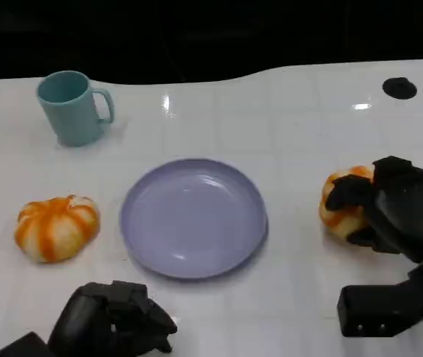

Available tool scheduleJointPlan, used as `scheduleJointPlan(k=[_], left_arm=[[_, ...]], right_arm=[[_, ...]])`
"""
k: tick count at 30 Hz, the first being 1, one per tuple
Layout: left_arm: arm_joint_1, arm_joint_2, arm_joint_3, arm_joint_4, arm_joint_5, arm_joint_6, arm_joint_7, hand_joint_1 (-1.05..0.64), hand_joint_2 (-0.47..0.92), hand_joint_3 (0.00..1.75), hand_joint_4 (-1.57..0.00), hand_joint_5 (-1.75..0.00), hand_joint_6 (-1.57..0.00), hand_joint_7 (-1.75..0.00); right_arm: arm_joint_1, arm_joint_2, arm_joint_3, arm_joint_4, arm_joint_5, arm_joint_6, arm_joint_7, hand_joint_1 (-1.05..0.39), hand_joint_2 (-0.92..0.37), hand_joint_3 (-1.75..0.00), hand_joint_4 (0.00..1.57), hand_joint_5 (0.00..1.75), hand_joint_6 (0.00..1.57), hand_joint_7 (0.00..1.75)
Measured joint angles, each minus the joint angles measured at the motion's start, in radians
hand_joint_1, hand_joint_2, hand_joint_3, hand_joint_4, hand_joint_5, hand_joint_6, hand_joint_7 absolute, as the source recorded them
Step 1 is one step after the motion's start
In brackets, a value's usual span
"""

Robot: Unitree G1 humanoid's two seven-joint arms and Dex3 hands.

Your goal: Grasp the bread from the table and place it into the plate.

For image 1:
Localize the orange and white bread roll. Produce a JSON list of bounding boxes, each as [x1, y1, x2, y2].
[[318, 164, 376, 239], [13, 195, 101, 264]]

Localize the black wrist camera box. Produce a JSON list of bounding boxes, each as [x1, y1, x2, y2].
[[0, 331, 58, 357], [337, 277, 423, 338]]

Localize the black round table grommet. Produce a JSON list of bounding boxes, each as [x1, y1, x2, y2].
[[381, 77, 418, 100]]

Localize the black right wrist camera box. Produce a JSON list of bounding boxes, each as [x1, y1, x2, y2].
[[337, 277, 423, 338]]

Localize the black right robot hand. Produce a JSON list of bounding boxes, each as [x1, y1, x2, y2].
[[324, 155, 423, 264]]

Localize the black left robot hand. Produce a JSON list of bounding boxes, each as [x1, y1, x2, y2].
[[48, 280, 178, 357]]

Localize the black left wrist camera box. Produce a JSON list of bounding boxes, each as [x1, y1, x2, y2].
[[0, 331, 58, 357]]

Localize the lilac plate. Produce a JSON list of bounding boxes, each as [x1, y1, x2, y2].
[[119, 158, 269, 280]]

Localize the pale green mug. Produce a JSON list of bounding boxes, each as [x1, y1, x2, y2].
[[36, 70, 116, 148]]

